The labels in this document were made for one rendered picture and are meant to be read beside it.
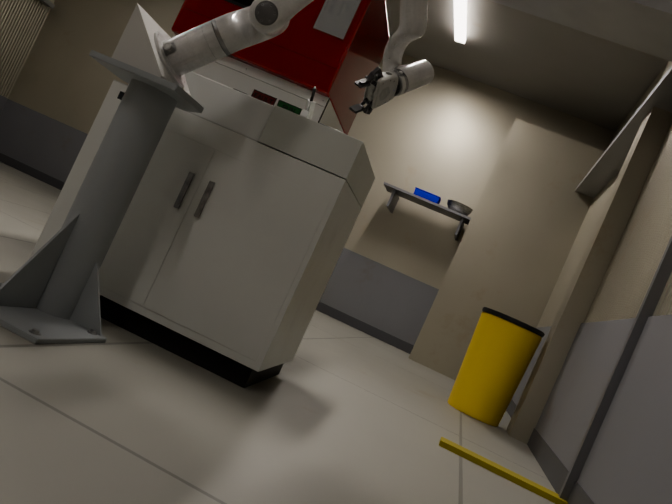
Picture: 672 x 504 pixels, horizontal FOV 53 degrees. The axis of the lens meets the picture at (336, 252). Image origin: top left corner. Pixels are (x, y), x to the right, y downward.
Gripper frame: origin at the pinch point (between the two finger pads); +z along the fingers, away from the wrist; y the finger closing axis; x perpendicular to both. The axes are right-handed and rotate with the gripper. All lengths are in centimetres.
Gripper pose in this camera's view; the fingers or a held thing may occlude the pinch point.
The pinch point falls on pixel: (357, 97)
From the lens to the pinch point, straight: 212.6
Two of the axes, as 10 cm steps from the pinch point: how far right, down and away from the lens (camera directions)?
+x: -6.5, -6.2, 4.4
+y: -1.6, 6.8, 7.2
